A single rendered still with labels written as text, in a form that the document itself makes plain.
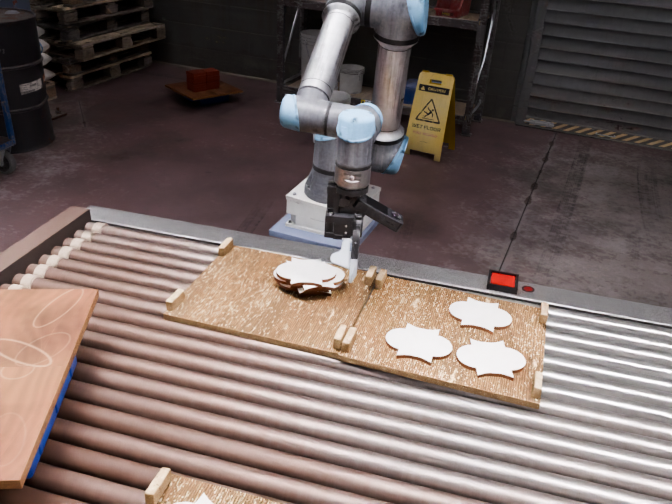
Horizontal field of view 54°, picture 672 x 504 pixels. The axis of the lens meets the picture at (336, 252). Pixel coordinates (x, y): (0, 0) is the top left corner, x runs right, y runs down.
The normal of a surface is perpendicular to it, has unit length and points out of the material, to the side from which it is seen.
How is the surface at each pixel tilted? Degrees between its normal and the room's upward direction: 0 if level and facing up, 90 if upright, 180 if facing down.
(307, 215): 90
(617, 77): 85
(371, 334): 0
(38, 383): 0
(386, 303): 0
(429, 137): 78
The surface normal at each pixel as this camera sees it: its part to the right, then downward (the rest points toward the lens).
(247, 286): 0.05, -0.87
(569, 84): -0.36, 0.25
